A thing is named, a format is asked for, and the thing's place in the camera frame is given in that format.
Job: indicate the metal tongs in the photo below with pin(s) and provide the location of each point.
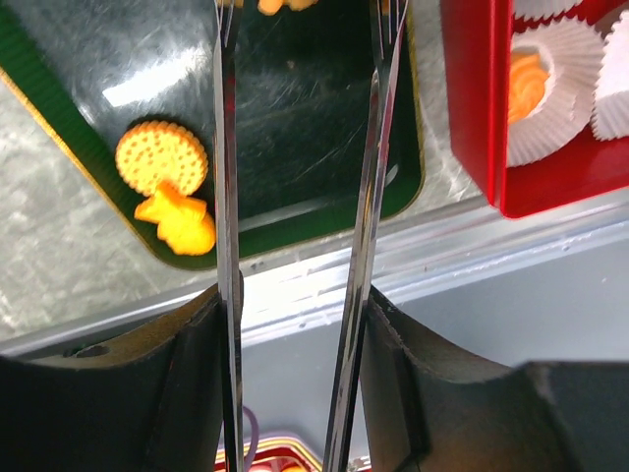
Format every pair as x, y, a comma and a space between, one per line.
388, 19

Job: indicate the red cookie box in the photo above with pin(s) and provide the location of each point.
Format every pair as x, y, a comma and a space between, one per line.
477, 44

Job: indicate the black gold-rimmed tray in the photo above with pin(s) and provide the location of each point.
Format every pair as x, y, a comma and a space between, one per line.
91, 70

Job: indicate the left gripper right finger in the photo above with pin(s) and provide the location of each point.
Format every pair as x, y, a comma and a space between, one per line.
431, 405

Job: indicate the round dotted biscuit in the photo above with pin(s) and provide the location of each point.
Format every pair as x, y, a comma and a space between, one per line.
154, 152

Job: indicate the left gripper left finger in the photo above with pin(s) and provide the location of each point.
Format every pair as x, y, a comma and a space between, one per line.
146, 400

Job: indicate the aluminium front rail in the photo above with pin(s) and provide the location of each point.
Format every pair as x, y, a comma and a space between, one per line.
422, 254

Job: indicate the orange fish cookie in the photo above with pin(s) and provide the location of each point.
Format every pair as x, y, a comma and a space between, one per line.
183, 223

